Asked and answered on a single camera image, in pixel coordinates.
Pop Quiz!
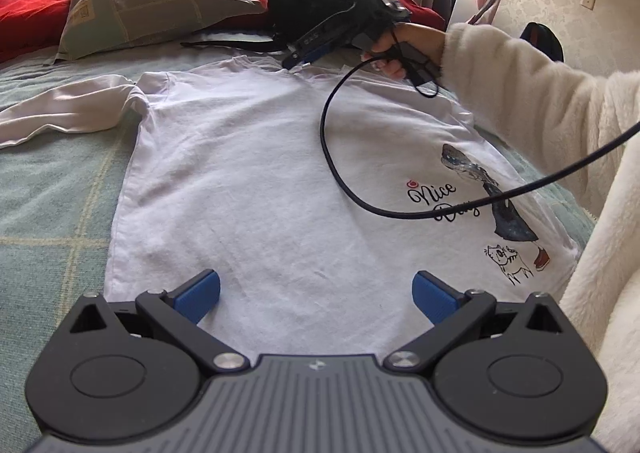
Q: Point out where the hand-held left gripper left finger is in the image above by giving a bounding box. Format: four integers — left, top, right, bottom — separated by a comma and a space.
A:
69, 269, 251, 375

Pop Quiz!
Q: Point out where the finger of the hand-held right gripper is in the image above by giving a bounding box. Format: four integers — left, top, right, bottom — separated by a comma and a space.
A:
282, 25, 351, 68
287, 37, 353, 72

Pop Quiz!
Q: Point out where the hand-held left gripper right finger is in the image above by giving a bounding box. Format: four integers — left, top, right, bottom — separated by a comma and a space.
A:
385, 270, 568, 376

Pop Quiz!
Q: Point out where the white printed t-shirt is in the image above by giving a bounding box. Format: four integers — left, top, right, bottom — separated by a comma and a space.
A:
0, 55, 578, 364

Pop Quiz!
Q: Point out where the person's right forearm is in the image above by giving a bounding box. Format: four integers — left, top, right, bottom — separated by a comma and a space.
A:
440, 23, 640, 214

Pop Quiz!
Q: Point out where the person's right hand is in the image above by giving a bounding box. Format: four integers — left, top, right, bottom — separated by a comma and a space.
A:
361, 22, 448, 82

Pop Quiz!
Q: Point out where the red pillow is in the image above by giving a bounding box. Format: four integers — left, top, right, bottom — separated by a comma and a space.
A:
390, 0, 446, 31

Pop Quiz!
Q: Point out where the person's white fleece jacket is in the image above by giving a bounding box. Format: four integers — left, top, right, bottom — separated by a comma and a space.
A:
557, 133, 640, 453

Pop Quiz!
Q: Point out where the dark blue garment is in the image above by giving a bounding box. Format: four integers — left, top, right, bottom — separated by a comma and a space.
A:
520, 22, 566, 62

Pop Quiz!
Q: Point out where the red quilt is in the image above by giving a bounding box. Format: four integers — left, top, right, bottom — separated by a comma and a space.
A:
0, 0, 268, 64

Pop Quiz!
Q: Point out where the black cable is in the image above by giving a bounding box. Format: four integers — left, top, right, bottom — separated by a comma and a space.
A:
320, 55, 640, 221

